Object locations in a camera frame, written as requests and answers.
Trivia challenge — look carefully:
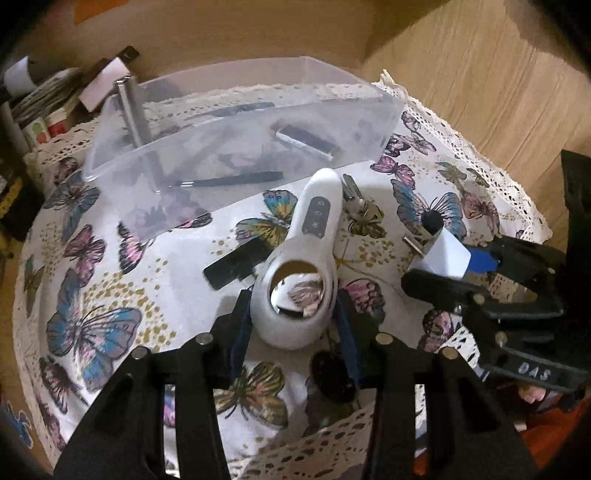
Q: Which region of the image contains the white cube adapter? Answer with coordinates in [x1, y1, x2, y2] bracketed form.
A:
[409, 227, 471, 280]

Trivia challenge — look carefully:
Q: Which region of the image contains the black gold rectangular lighter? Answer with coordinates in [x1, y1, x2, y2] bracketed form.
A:
[274, 124, 341, 161]

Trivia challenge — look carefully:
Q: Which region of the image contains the silver metal flashlight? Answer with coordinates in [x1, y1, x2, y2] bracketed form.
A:
[114, 74, 164, 193]

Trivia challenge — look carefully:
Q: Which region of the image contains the black flat rectangular stick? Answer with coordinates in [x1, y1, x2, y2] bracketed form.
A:
[202, 238, 273, 290]

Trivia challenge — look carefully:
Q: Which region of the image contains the black round small object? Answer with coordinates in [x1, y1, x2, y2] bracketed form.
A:
[310, 350, 356, 405]

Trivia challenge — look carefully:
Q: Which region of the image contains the black pen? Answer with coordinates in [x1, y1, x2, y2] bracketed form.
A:
[170, 171, 283, 188]

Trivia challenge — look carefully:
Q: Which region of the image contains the butterfly print lace cloth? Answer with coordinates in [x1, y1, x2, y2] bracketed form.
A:
[13, 74, 551, 479]

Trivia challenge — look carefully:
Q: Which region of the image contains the clear plastic storage box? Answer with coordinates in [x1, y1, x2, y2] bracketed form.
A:
[83, 57, 404, 240]

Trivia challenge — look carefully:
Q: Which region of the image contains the dark wine bottle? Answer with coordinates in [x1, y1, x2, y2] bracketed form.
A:
[0, 153, 44, 242]

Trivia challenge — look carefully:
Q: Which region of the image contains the blue cartoon sticker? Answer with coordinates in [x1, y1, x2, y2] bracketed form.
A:
[1, 400, 34, 450]

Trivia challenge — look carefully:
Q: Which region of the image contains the small white box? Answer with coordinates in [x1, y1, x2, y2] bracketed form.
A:
[79, 57, 130, 112]

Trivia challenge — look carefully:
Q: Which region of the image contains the stack of papers and magazines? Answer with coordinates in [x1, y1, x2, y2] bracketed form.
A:
[0, 55, 112, 149]

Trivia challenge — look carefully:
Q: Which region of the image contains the orange sticky paper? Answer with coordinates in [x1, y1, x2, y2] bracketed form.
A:
[74, 0, 128, 24]

